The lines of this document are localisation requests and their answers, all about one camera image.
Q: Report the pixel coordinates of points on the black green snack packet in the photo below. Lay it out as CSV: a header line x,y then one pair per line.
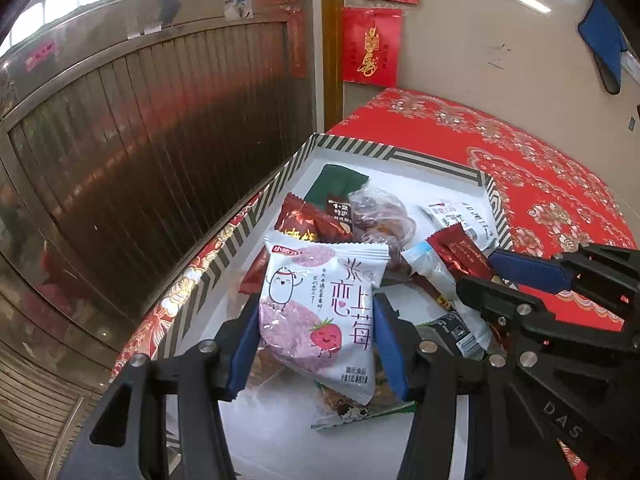
x,y
457,335

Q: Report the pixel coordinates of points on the red floral tablecloth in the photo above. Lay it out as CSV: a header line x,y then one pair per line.
x,y
550,170

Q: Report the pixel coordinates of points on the blue black wall hanging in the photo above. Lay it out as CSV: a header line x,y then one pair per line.
x,y
602,35

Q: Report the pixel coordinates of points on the red door sticker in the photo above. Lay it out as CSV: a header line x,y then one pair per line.
x,y
42,57

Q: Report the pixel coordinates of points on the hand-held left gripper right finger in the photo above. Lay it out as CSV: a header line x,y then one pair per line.
x,y
392,350

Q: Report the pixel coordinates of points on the dark green snack packet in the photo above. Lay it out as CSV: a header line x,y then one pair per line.
x,y
335,182

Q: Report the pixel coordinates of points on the red gold snack packet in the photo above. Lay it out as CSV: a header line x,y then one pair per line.
x,y
457,250

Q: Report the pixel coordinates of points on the metal folding door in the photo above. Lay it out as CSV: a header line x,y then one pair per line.
x,y
125,135

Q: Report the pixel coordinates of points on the dark red snack packet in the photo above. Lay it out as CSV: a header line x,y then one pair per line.
x,y
300,220

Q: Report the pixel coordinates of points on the yellow door frame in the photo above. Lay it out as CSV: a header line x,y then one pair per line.
x,y
332,60

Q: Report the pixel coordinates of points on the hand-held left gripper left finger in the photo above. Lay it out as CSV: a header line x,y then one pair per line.
x,y
245,350

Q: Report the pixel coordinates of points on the clear bag of dates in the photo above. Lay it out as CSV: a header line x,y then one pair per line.
x,y
375,215

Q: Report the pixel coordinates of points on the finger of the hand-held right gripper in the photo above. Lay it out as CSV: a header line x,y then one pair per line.
x,y
530,270
495,302

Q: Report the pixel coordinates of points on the white blue snack packet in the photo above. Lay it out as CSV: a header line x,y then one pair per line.
x,y
440,285

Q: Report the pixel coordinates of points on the blue white door sticker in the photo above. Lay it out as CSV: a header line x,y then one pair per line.
x,y
237,2

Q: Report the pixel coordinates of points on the red couplet strip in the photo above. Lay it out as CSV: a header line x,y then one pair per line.
x,y
298,35

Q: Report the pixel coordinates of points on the zigzag striped cardboard box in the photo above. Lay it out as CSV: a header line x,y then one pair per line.
x,y
410,180

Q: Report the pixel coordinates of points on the white strawberry snack packet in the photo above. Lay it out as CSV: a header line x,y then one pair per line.
x,y
460,220
320,310

